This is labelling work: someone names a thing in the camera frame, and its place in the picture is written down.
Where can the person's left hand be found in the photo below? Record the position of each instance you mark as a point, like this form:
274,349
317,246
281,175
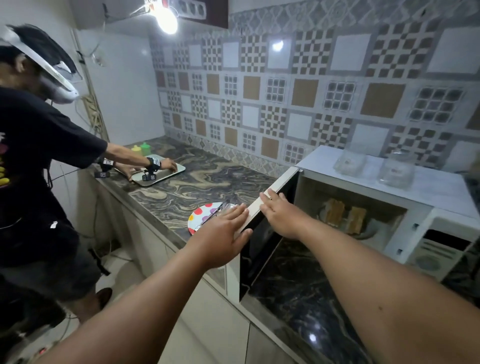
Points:
215,240

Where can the person's right hand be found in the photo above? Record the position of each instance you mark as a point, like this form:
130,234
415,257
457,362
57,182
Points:
287,221

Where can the person's right thumb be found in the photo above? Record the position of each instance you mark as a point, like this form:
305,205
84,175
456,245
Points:
267,215

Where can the person's left thumb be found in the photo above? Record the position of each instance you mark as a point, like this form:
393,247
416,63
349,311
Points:
243,236

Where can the black microwave door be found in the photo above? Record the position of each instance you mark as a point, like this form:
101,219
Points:
262,240

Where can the person's left forearm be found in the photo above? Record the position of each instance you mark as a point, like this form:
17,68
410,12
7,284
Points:
150,303

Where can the person's right forearm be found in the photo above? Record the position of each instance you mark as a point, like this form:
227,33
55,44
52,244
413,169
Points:
378,292

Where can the metal utensil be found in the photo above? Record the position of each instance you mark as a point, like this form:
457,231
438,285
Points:
215,214

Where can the polka dot plate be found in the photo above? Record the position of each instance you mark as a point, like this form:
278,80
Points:
200,219

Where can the toasted bread slice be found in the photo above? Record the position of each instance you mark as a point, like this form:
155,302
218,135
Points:
356,220
334,213

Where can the white base cabinet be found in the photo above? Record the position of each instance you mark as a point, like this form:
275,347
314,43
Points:
210,322

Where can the clear glass jar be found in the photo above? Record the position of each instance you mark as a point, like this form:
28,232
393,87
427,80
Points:
396,170
350,163

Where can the white plate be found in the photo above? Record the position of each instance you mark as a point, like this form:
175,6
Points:
369,231

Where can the black wrist tracker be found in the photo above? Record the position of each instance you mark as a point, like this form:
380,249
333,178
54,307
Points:
152,167
105,167

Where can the green squeeze bottle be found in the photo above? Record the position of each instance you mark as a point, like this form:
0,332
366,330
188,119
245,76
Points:
145,149

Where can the yellow squeeze bottle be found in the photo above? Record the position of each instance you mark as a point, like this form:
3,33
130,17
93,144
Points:
136,150

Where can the white microwave oven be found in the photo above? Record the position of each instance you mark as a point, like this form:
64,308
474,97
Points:
420,210

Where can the glowing light bulb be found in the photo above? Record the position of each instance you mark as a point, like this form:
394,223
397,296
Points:
166,19

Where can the white power strip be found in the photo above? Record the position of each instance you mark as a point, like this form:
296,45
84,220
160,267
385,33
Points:
189,9

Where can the white head-worn visor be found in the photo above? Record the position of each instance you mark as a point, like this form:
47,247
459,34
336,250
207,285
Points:
56,80

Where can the dark wall cabinet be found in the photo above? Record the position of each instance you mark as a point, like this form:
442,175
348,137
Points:
217,13

